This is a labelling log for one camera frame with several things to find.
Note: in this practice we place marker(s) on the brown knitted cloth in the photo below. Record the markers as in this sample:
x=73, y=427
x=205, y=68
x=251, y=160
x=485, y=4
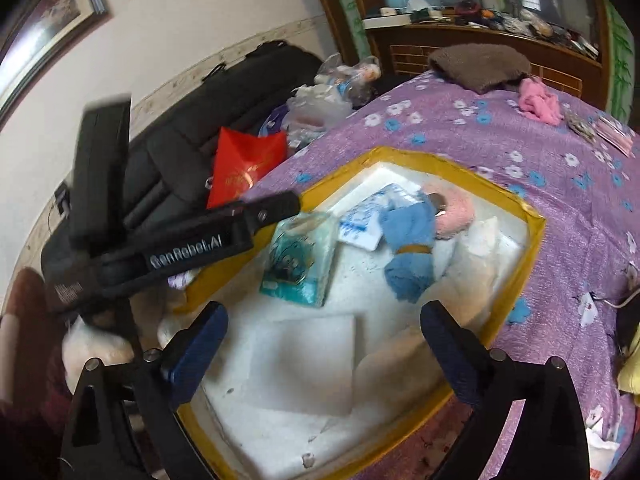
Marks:
x=480, y=65

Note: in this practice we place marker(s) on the printed clear packet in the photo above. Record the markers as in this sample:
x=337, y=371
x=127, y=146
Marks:
x=580, y=126

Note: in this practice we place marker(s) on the white plastic packet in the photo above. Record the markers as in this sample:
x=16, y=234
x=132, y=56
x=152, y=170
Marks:
x=300, y=365

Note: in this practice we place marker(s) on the yellow packet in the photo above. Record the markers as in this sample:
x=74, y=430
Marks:
x=631, y=375

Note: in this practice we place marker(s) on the red gift bag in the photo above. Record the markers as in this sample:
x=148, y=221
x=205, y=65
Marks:
x=245, y=160

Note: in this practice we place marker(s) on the white towel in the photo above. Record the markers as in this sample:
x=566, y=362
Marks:
x=475, y=265

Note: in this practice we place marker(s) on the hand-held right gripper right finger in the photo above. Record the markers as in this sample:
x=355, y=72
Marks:
x=450, y=355

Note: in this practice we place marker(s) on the black electric motor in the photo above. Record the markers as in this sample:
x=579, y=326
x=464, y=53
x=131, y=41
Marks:
x=629, y=330

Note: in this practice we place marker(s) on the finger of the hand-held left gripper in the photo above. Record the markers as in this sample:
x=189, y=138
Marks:
x=272, y=207

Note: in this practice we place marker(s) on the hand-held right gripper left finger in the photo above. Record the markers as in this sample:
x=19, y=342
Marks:
x=197, y=355

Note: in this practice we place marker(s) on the blue printed white packet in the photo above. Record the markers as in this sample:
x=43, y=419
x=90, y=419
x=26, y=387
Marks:
x=362, y=222

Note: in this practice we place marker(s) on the black bag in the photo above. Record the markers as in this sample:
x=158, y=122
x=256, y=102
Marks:
x=190, y=125

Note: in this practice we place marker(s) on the pink cloth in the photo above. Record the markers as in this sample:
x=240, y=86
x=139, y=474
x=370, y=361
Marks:
x=540, y=100

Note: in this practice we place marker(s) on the black wall socket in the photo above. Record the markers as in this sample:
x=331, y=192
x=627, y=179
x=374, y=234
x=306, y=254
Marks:
x=62, y=200

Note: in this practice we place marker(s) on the blue towel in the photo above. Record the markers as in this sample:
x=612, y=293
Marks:
x=407, y=270

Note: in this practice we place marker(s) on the purple floral tablecloth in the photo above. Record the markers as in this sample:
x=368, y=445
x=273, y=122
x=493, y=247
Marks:
x=550, y=220

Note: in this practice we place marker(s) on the dark red cloth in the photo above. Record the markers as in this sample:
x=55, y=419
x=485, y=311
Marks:
x=35, y=320

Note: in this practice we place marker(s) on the pale cloth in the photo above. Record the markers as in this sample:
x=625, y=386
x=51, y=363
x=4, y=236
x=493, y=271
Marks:
x=95, y=350

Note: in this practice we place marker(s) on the pink fluffy purse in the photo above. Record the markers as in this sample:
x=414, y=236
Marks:
x=457, y=212

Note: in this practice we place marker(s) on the framed picture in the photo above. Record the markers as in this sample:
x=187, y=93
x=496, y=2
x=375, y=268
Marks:
x=50, y=15

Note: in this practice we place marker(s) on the bamboo painting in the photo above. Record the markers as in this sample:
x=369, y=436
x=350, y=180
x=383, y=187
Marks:
x=345, y=10
x=620, y=60

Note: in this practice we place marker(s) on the teal cartoon tissue pack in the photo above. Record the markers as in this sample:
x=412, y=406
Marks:
x=300, y=265

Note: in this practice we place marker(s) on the white paper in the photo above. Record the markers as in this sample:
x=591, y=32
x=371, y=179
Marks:
x=602, y=445

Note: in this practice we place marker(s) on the plastic bag with bottles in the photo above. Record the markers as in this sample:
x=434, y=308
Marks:
x=350, y=77

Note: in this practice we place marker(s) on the pink packet stack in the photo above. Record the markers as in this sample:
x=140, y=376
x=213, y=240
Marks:
x=615, y=135

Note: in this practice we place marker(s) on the white foam box yellow tape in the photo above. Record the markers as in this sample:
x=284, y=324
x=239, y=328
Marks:
x=280, y=440

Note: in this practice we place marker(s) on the clear plastic bag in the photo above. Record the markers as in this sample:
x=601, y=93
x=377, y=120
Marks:
x=320, y=105

